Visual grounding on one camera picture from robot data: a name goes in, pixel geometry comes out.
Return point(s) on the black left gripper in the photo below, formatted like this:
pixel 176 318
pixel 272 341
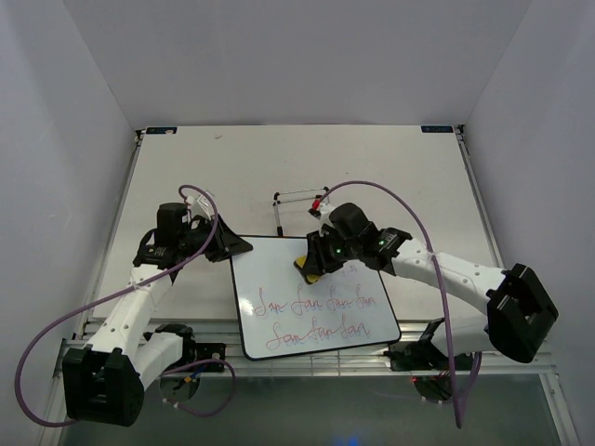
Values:
pixel 227 242

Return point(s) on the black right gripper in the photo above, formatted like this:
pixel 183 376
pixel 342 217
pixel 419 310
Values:
pixel 317 261

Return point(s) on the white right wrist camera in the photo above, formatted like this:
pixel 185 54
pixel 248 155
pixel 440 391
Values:
pixel 322 211

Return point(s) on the blue label sticker right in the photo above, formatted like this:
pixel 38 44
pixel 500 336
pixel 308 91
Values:
pixel 437 129

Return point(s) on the aluminium table frame rail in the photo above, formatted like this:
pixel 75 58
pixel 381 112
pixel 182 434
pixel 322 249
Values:
pixel 361 361

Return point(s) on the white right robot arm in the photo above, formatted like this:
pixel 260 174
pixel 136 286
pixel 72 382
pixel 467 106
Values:
pixel 515 311

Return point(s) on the blue label sticker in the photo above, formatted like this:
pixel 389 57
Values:
pixel 437 129
pixel 161 130

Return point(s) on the blue label sticker left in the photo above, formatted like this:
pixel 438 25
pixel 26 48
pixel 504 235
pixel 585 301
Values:
pixel 161 130

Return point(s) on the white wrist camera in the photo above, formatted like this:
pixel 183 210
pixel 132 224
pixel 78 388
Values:
pixel 199 206
pixel 322 211

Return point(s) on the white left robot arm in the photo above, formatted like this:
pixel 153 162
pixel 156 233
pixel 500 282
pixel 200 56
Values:
pixel 106 379

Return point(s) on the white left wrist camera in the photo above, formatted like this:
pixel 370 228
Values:
pixel 199 206

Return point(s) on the black metal easel stand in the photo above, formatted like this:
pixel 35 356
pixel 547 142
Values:
pixel 284 203

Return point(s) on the yellow whiteboard eraser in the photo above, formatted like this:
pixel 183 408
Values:
pixel 308 268

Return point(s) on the white whiteboard black frame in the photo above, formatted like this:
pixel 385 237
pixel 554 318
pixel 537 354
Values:
pixel 280 315

